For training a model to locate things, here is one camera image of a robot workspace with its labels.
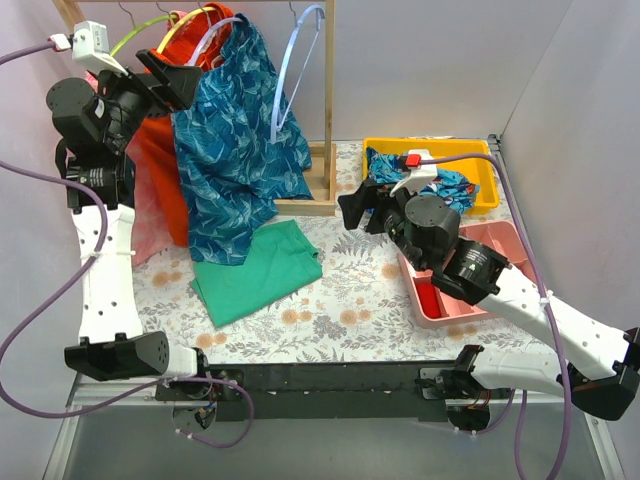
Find yellow hanger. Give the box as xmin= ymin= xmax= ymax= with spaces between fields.
xmin=156 ymin=3 xmax=220 ymax=54

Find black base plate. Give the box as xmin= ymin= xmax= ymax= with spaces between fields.
xmin=154 ymin=360 xmax=506 ymax=422

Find dark blue shark shorts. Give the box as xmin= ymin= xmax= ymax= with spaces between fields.
xmin=172 ymin=15 xmax=312 ymax=265

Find orange shorts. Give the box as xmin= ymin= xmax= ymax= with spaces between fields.
xmin=140 ymin=2 xmax=234 ymax=247

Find wooden clothes rack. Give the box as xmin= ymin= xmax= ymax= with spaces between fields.
xmin=52 ymin=1 xmax=337 ymax=216

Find green folded cloth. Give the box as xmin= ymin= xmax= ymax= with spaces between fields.
xmin=191 ymin=220 xmax=323 ymax=327

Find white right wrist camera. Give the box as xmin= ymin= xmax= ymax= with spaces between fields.
xmin=390 ymin=149 xmax=438 ymax=197

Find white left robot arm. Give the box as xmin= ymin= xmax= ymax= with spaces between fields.
xmin=46 ymin=50 xmax=213 ymax=400

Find light blue patterned shorts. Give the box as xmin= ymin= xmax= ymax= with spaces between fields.
xmin=365 ymin=147 xmax=481 ymax=215

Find pink patterned shorts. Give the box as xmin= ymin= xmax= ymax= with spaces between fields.
xmin=82 ymin=69 xmax=174 ymax=266

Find yellow plastic bin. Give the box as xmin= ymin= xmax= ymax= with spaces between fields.
xmin=362 ymin=137 xmax=500 ymax=215

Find red rolled cloth front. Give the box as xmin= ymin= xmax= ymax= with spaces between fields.
xmin=415 ymin=282 xmax=441 ymax=319

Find light blue hanger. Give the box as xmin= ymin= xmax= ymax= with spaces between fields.
xmin=269 ymin=3 xmax=326 ymax=143

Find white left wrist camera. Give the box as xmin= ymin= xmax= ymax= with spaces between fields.
xmin=49 ymin=21 xmax=127 ymax=75

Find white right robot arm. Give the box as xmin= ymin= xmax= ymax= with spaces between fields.
xmin=338 ymin=179 xmax=639 ymax=421

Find green hanger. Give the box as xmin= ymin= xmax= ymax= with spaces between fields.
xmin=110 ymin=12 xmax=180 ymax=57

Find lilac hanger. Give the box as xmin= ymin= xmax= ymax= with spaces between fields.
xmin=186 ymin=16 xmax=243 ymax=67

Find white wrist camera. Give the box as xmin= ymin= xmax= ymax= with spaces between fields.
xmin=390 ymin=149 xmax=438 ymax=197
xmin=49 ymin=21 xmax=127 ymax=75

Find pink divided tray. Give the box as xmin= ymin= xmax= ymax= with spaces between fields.
xmin=397 ymin=220 xmax=535 ymax=329

